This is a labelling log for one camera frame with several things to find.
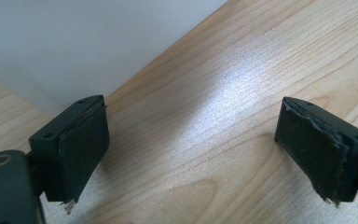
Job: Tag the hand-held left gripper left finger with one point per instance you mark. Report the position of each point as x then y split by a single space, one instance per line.
80 146

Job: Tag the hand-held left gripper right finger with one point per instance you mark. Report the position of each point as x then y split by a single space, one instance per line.
313 146

